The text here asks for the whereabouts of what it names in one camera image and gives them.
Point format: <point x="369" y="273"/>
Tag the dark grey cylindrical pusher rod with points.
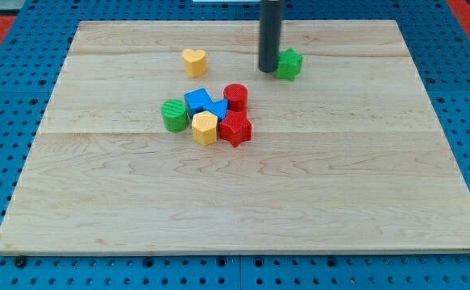
<point x="271" y="13"/>

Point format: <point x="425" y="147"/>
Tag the green star block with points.
<point x="289" y="65"/>

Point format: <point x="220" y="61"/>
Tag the red star block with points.
<point x="235" y="128"/>

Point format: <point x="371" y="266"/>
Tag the red cylinder block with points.
<point x="236" y="95"/>

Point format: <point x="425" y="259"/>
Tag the yellow heart block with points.
<point x="195" y="62"/>

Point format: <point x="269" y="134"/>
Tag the blue triangle block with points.
<point x="218" y="108"/>

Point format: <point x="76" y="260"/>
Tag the blue cube block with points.
<point x="196" y="100"/>

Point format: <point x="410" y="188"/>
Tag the yellow hexagon block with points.
<point x="205" y="128"/>

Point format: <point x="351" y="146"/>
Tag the green cylinder block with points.
<point x="174" y="114"/>

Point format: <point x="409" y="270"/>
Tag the light wooden board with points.
<point x="348" y="159"/>

